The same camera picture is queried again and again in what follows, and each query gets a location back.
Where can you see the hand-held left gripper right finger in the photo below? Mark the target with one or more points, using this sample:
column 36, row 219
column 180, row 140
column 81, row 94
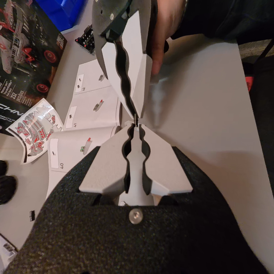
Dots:
column 167, row 169

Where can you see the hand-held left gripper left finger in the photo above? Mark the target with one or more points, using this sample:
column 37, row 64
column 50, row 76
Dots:
column 107, row 167

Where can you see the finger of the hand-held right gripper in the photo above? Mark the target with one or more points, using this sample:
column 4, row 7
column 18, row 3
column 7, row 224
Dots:
column 112, row 68
column 139, row 75

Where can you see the small grey toy brick piece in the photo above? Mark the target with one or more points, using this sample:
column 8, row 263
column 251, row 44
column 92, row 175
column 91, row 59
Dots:
column 128, row 123

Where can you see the person's right forearm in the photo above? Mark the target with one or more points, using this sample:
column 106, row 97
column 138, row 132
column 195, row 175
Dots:
column 224, row 19

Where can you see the person's right hand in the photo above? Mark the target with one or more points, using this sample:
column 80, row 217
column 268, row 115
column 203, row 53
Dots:
column 169, row 19

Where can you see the black toy brick assembly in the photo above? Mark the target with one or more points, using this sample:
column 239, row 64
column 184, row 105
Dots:
column 86, row 39

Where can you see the white instruction booklet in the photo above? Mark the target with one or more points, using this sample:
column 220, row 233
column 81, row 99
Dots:
column 92, row 100

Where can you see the blue plastic bin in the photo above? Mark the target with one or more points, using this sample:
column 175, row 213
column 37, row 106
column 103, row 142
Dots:
column 62, row 12

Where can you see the curled sticker sheet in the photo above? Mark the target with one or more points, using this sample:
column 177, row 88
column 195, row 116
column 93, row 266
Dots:
column 34, row 130

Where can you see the black toy truck box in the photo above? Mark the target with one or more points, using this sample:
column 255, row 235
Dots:
column 25, row 53

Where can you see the small black toy brick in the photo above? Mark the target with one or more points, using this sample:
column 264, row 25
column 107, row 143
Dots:
column 32, row 215

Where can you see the black toy tire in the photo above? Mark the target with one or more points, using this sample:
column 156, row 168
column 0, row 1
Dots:
column 3, row 167
column 7, row 189

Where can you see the dark cloth with red patch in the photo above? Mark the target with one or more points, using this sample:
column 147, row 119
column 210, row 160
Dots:
column 261, row 117

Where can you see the clear plastic parts bag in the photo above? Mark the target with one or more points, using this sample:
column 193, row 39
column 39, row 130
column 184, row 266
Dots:
column 7, row 246

